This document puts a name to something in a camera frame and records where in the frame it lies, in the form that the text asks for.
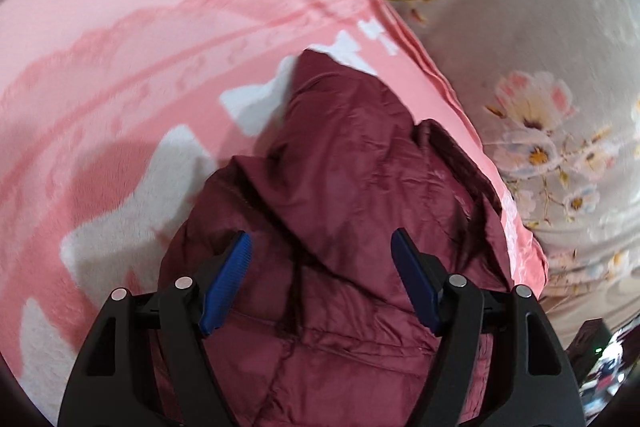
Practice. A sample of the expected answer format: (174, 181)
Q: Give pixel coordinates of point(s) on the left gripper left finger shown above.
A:
(219, 280)

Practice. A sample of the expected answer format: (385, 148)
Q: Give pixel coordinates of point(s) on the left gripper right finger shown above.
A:
(422, 276)

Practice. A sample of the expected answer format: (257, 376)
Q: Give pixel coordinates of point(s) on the maroon quilted puffer jacket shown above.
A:
(322, 332)

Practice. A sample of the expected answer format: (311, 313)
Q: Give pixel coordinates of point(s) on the cluttered items beside bed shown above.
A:
(606, 366)

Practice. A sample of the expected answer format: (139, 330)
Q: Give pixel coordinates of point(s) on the pink fleece blanket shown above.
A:
(114, 113)

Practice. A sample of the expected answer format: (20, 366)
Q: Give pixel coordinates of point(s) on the grey floral bed sheet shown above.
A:
(552, 88)

